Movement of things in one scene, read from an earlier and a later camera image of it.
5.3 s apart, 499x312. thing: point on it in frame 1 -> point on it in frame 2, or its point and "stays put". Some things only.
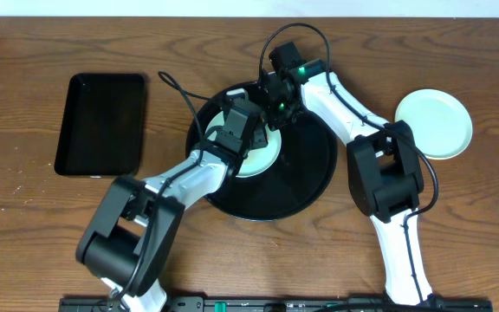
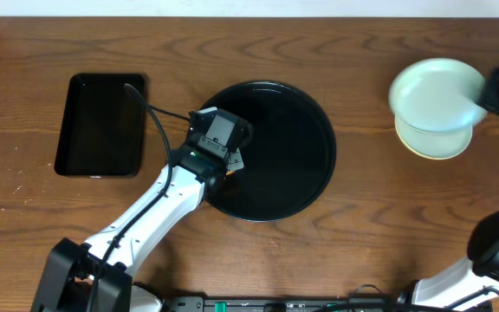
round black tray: (298, 175) stays put
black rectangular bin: (100, 130) stays put
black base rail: (281, 304) stays put
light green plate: (260, 162) -> (437, 94)
